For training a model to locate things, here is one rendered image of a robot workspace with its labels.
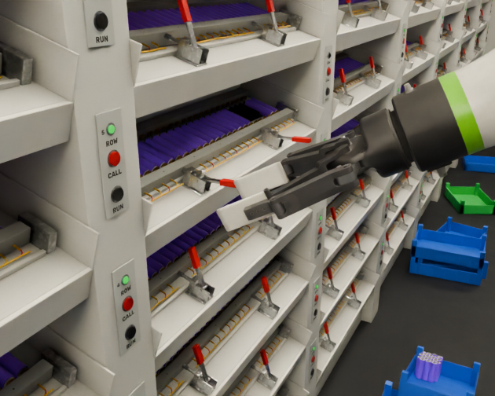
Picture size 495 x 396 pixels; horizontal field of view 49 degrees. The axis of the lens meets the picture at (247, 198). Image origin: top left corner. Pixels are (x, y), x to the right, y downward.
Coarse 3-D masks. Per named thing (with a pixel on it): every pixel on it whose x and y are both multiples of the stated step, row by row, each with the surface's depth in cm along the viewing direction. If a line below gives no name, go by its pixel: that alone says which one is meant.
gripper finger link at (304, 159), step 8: (328, 144) 68; (336, 144) 66; (344, 144) 65; (312, 152) 70; (320, 152) 68; (288, 160) 72; (296, 160) 71; (304, 160) 70; (312, 160) 69; (296, 168) 71; (304, 168) 71; (312, 168) 70; (288, 176) 73; (296, 176) 72
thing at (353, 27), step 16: (352, 0) 159; (368, 0) 173; (384, 0) 171; (400, 0) 168; (352, 16) 133; (368, 16) 155; (384, 16) 154; (400, 16) 170; (336, 32) 120; (352, 32) 130; (368, 32) 144; (384, 32) 159; (336, 48) 125
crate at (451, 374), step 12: (420, 348) 185; (408, 372) 160; (444, 372) 183; (456, 372) 181; (468, 372) 180; (408, 384) 159; (420, 384) 173; (432, 384) 174; (444, 384) 176; (456, 384) 177; (468, 384) 179
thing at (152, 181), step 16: (288, 112) 117; (256, 128) 104; (272, 128) 110; (224, 144) 94; (240, 144) 100; (256, 144) 102; (176, 160) 85; (192, 160) 86; (208, 160) 91; (224, 160) 92; (144, 176) 78; (160, 176) 79; (176, 176) 83; (144, 192) 77; (160, 192) 78
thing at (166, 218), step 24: (264, 96) 123; (288, 96) 120; (312, 120) 119; (288, 144) 109; (216, 168) 91; (240, 168) 94; (168, 192) 81; (192, 192) 83; (216, 192) 85; (144, 216) 69; (168, 216) 75; (192, 216) 81; (168, 240) 77
